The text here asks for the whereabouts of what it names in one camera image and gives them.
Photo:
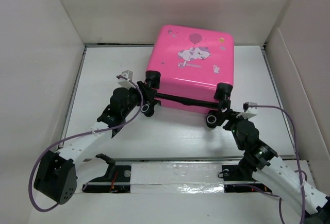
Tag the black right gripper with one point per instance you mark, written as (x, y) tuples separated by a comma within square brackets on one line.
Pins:
[(227, 114)]

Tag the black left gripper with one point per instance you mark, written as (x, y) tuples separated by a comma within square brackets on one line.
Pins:
[(147, 92)]

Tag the pink hard-shell suitcase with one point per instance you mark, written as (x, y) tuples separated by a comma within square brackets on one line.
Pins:
[(194, 69)]

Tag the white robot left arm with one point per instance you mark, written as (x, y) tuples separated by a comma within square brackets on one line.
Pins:
[(54, 174)]

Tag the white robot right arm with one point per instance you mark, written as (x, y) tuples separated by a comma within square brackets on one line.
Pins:
[(263, 164)]

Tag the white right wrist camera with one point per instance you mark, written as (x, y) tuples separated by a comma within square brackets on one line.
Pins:
[(249, 110)]

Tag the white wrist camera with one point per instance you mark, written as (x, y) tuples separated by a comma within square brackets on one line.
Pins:
[(125, 79), (249, 110)]

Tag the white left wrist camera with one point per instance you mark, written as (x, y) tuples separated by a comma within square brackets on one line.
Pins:
[(125, 79)]

